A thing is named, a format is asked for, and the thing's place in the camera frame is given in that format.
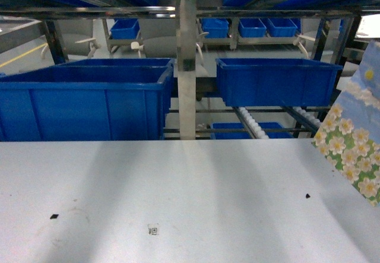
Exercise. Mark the small QR code sticker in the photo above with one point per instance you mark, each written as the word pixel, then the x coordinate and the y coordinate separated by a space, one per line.
pixel 153 229

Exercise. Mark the large blue crate behind table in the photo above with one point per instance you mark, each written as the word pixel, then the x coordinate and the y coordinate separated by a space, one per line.
pixel 86 103

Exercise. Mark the blue crate on rollers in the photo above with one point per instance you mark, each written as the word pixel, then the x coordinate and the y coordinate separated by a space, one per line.
pixel 245 82

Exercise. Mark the flower gift bag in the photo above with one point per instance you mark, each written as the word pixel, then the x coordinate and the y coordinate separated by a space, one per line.
pixel 349 135

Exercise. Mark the steel centre post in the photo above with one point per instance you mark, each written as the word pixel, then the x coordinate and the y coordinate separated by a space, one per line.
pixel 185 16

